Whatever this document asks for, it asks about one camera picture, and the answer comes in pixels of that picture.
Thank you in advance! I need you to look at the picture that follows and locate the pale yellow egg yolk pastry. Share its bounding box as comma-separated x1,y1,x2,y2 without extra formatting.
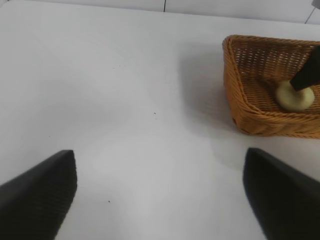
275,79,315,112

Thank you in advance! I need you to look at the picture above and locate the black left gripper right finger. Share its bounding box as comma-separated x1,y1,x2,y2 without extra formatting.
242,147,320,240

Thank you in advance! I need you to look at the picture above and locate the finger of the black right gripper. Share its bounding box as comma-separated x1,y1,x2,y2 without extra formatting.
289,44,320,92

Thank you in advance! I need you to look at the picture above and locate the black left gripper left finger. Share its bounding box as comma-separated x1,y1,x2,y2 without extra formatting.
0,149,77,240

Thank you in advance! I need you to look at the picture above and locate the brown woven wicker basket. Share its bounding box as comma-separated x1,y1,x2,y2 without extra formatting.
222,34,320,140

